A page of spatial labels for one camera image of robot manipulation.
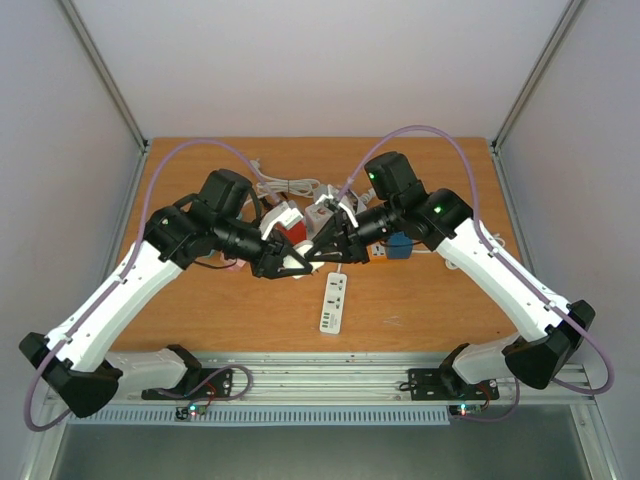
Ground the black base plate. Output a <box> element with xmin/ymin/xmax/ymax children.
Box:
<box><xmin>398</xmin><ymin>368</ymin><xmax>500</xmax><ymax>402</ymax></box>
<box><xmin>141</xmin><ymin>368</ymin><xmax>233</xmax><ymax>401</ymax></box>

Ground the teal strip white cable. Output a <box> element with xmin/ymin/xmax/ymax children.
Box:
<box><xmin>247</xmin><ymin>158</ymin><xmax>322</xmax><ymax>201</ymax></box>

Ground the red cube adapter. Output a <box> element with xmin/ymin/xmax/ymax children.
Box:
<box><xmin>278</xmin><ymin>221</ymin><xmax>307</xmax><ymax>245</ymax></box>

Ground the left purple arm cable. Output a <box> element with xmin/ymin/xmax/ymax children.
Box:
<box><xmin>23</xmin><ymin>138</ymin><xmax>274</xmax><ymax>432</ymax></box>

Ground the small circuit board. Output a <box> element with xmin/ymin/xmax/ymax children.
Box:
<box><xmin>449</xmin><ymin>403</ymin><xmax>484</xmax><ymax>417</ymax></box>
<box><xmin>174</xmin><ymin>405</ymin><xmax>208</xmax><ymax>421</ymax></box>

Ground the white power strip with USB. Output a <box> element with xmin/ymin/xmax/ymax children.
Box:
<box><xmin>319</xmin><ymin>272</ymin><xmax>347</xmax><ymax>335</ymax></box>

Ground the pink cube adapter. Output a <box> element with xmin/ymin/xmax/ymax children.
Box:
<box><xmin>220</xmin><ymin>254</ymin><xmax>246</xmax><ymax>271</ymax></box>

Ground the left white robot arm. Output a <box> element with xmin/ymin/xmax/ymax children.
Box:
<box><xmin>19</xmin><ymin>169</ymin><xmax>312</xmax><ymax>418</ymax></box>

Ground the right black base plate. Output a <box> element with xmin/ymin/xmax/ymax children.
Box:
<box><xmin>398</xmin><ymin>368</ymin><xmax>500</xmax><ymax>402</ymax></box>

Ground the white cable bundle right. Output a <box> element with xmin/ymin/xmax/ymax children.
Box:
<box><xmin>444</xmin><ymin>229</ymin><xmax>507</xmax><ymax>271</ymax></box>

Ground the white cube adapter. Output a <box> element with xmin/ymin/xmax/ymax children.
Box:
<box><xmin>305</xmin><ymin>204</ymin><xmax>333</xmax><ymax>238</ymax></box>

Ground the right small circuit board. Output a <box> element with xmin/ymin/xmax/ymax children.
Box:
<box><xmin>449</xmin><ymin>403</ymin><xmax>484</xmax><ymax>417</ymax></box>

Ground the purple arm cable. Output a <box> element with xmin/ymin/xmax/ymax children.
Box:
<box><xmin>23</xmin><ymin>138</ymin><xmax>274</xmax><ymax>432</ymax></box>
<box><xmin>334</xmin><ymin>124</ymin><xmax>616</xmax><ymax>424</ymax></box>

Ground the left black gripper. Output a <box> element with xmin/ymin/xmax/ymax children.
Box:
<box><xmin>216</xmin><ymin>217</ymin><xmax>314</xmax><ymax>280</ymax></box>

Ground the small white adapter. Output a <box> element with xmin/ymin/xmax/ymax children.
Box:
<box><xmin>282</xmin><ymin>240</ymin><xmax>314</xmax><ymax>279</ymax></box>

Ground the blue cube adapter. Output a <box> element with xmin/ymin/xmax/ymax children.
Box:
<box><xmin>384</xmin><ymin>232</ymin><xmax>414</xmax><ymax>260</ymax></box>

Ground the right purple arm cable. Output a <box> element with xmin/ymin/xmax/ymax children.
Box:
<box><xmin>334</xmin><ymin>124</ymin><xmax>616</xmax><ymax>424</ymax></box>

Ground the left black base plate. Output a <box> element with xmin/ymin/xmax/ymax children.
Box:
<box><xmin>141</xmin><ymin>368</ymin><xmax>233</xmax><ymax>401</ymax></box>

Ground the orange power strip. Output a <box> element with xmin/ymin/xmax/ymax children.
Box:
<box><xmin>368</xmin><ymin>242</ymin><xmax>387</xmax><ymax>262</ymax></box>

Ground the grey slotted cable duct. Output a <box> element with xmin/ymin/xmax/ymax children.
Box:
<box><xmin>68</xmin><ymin>405</ymin><xmax>450</xmax><ymax>427</ymax></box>

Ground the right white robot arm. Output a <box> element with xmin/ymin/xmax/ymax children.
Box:
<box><xmin>305</xmin><ymin>151</ymin><xmax>595</xmax><ymax>398</ymax></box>

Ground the left small circuit board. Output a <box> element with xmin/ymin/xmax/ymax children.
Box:
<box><xmin>174</xmin><ymin>405</ymin><xmax>208</xmax><ymax>421</ymax></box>

